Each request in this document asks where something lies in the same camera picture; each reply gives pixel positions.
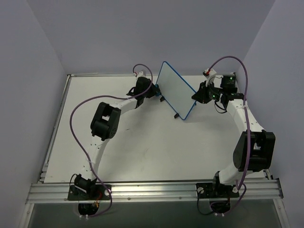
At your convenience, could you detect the blue framed whiteboard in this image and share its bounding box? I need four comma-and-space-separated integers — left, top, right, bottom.
156, 61, 196, 120

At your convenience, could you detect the blue whiteboard eraser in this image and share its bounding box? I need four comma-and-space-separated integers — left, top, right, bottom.
155, 84, 161, 97

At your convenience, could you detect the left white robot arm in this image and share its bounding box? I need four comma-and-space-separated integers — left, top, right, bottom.
74, 76, 160, 199

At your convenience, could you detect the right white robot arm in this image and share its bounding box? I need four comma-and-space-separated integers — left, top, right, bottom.
191, 74, 276, 196

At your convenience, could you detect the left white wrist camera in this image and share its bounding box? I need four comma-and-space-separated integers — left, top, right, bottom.
133, 70, 146, 78

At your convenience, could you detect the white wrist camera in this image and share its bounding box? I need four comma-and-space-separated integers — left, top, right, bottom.
203, 68, 223, 86
133, 70, 146, 78

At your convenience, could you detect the black thin cable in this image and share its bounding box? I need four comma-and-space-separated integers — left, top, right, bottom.
213, 99, 228, 114

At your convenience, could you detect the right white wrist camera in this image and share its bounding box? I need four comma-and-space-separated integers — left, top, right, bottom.
203, 68, 223, 86

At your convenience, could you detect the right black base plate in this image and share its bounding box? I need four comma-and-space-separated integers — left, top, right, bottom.
196, 182, 239, 199

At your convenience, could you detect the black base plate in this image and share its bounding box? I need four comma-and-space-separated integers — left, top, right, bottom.
67, 184, 110, 201
196, 182, 239, 199

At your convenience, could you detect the aluminium front rail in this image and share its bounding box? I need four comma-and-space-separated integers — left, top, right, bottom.
26, 178, 283, 204

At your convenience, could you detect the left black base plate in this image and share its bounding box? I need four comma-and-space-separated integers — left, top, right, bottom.
67, 184, 110, 201

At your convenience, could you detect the aluminium table edge frame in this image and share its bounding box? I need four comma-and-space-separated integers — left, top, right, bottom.
38, 74, 72, 183

